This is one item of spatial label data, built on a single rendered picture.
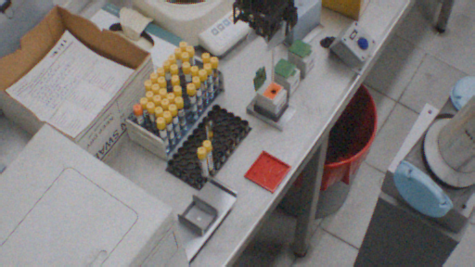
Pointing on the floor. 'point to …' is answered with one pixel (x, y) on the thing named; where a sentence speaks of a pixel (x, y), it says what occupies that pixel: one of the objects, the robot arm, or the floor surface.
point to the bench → (301, 138)
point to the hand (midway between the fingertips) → (273, 38)
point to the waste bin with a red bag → (341, 180)
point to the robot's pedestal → (405, 237)
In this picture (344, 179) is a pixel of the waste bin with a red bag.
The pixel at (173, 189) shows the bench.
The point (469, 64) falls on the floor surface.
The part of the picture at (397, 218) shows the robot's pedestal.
